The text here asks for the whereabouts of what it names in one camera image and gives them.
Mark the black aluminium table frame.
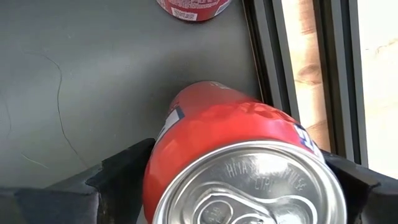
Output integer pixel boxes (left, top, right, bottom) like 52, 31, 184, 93
242, 0, 369, 166

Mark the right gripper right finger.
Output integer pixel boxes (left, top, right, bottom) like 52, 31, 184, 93
322, 149, 398, 224

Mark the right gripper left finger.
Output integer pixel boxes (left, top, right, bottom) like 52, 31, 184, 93
14, 138, 156, 224

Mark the red Fanta soda can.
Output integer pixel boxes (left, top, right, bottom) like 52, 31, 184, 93
155, 0, 233, 22
142, 80, 348, 224

